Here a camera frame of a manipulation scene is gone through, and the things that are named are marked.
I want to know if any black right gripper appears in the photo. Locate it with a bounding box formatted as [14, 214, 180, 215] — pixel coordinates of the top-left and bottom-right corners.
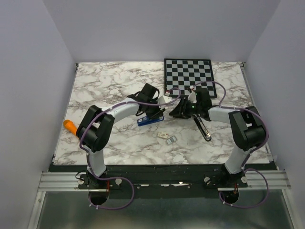
[169, 96, 202, 120]

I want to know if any blue and black stapler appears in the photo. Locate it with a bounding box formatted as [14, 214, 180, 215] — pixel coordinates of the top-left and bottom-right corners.
[137, 116, 164, 126]

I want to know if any white staple box sleeve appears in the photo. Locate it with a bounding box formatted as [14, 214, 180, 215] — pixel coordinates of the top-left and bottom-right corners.
[157, 132, 169, 139]

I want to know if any staple tray with staples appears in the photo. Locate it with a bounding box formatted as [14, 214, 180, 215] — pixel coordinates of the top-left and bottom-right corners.
[166, 136, 177, 145]

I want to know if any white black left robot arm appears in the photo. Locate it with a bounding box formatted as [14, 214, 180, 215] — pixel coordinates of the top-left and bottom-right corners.
[76, 83, 164, 188]

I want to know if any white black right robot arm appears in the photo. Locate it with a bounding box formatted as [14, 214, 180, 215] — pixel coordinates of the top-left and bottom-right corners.
[170, 88, 267, 187]

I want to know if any black and grey chessboard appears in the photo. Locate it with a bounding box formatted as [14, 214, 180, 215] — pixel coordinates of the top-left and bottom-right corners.
[164, 58, 217, 98]

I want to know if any orange toy microphone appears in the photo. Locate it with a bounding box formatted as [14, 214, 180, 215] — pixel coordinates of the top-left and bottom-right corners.
[63, 119, 78, 136]

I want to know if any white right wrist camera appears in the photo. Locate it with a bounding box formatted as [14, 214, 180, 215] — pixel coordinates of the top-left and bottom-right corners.
[187, 90, 197, 104]

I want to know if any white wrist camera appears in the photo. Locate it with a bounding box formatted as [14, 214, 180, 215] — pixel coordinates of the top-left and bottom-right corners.
[157, 95, 176, 106]
[187, 90, 197, 104]

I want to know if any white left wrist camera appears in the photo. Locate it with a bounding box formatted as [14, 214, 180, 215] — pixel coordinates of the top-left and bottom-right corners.
[157, 95, 176, 106]

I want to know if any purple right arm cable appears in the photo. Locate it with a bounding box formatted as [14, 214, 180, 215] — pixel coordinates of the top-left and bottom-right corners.
[190, 81, 270, 208]

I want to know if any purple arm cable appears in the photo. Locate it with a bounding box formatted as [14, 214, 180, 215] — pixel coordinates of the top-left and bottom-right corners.
[78, 87, 182, 210]
[190, 81, 270, 208]

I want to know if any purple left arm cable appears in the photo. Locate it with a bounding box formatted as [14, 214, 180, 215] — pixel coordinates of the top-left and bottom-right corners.
[78, 87, 182, 210]

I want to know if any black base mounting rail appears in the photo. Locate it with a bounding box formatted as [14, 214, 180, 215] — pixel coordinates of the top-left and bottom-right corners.
[47, 163, 250, 200]

